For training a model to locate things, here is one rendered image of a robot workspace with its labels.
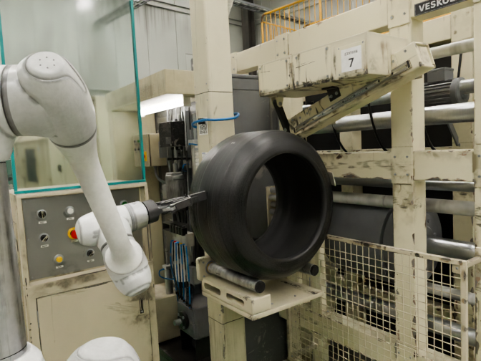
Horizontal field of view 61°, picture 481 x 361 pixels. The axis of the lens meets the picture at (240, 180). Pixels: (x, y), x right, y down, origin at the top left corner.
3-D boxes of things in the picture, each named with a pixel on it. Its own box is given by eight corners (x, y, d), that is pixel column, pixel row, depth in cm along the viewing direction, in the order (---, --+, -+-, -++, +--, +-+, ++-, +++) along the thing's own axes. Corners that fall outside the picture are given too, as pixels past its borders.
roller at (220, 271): (206, 273, 175) (205, 263, 175) (215, 271, 178) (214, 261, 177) (256, 295, 147) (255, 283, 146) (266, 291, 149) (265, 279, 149)
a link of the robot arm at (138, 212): (119, 203, 132) (136, 198, 135) (124, 230, 133) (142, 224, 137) (129, 205, 125) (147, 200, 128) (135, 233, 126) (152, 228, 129)
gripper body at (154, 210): (146, 203, 128) (172, 195, 133) (136, 201, 135) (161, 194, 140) (151, 225, 129) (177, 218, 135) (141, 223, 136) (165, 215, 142)
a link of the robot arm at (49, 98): (99, 102, 90) (32, 104, 87) (81, 34, 74) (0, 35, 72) (98, 150, 83) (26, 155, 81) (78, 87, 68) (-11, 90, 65)
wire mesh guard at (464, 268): (288, 359, 212) (282, 226, 206) (290, 358, 213) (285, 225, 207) (467, 463, 139) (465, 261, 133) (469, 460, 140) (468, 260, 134)
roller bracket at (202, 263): (196, 280, 175) (195, 258, 174) (268, 261, 198) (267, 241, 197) (200, 281, 173) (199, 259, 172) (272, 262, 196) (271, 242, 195)
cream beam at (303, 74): (258, 97, 189) (256, 64, 188) (297, 98, 203) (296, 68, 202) (367, 74, 140) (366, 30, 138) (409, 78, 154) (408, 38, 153)
